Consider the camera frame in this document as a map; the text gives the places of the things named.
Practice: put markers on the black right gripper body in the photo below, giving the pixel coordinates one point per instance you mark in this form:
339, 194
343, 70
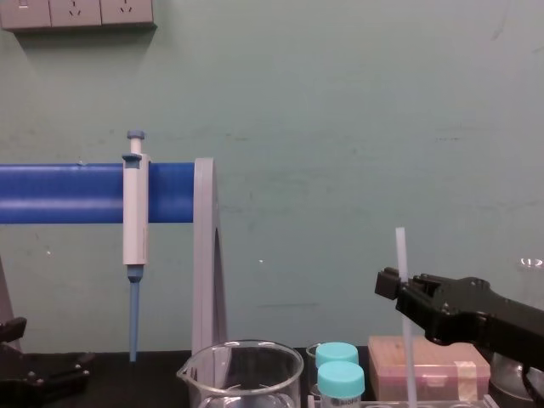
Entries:
501, 321

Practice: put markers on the blue and grey pipette stand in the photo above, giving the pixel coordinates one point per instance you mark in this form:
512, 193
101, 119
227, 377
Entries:
64, 191

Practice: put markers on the pink box with clear lid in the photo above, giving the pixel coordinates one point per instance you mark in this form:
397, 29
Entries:
442, 370

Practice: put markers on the teal capped sample tube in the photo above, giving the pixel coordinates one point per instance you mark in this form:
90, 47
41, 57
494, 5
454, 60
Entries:
338, 352
341, 379

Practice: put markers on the large clear glass beaker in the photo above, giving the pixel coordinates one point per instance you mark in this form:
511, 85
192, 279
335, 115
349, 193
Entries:
272, 361

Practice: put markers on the clear glass flask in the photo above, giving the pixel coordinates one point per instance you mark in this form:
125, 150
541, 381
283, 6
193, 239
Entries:
520, 297

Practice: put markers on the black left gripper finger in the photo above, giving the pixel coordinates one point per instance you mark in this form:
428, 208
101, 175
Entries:
13, 330
38, 378

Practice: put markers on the white and blue pipette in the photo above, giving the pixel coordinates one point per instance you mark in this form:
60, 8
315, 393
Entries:
135, 212

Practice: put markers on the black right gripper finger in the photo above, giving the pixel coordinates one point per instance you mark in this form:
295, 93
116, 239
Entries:
418, 312
387, 284

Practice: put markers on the clear plastic tube rack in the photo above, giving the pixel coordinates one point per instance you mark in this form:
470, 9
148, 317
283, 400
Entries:
446, 404

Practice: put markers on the small clear glass beaker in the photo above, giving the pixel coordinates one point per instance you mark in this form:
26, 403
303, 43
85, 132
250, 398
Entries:
312, 359

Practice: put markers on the grey wall socket panel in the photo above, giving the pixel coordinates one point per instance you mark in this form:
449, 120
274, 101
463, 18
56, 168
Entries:
76, 15

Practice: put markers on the white stirring rod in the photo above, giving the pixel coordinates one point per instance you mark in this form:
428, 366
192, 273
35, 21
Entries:
402, 251

